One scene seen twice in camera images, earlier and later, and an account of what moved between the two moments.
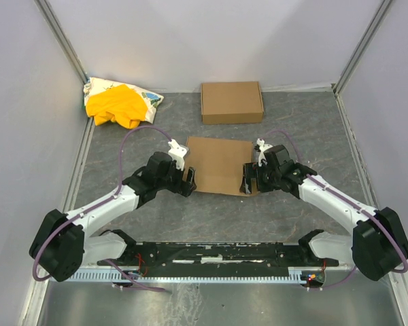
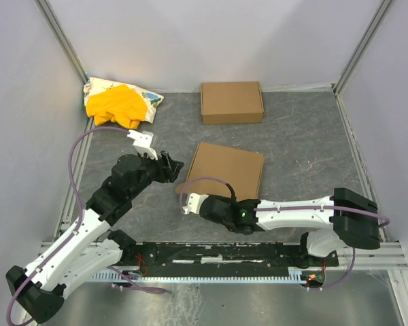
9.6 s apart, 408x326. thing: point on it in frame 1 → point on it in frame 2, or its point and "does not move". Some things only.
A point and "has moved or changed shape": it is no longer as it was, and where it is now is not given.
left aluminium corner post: (62, 41) does not move
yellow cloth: (119, 103) does not move
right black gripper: (256, 180) → (209, 208)
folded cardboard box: (232, 102) does not move
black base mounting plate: (217, 257) does not move
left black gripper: (182, 180) → (165, 168)
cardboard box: (217, 165) has moved or changed shape
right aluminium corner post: (361, 47) does not move
